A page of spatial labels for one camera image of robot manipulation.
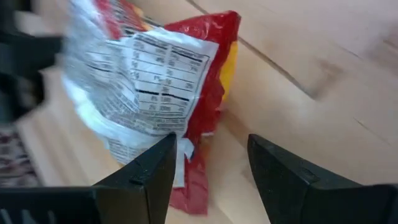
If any red Maruchan ramen pack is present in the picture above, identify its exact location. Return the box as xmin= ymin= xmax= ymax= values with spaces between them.
xmin=62 ymin=0 xmax=242 ymax=215

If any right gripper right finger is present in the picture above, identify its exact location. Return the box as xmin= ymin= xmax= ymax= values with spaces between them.
xmin=248 ymin=133 xmax=398 ymax=224

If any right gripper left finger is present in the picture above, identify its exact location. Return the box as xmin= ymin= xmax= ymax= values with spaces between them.
xmin=93 ymin=133 xmax=177 ymax=224

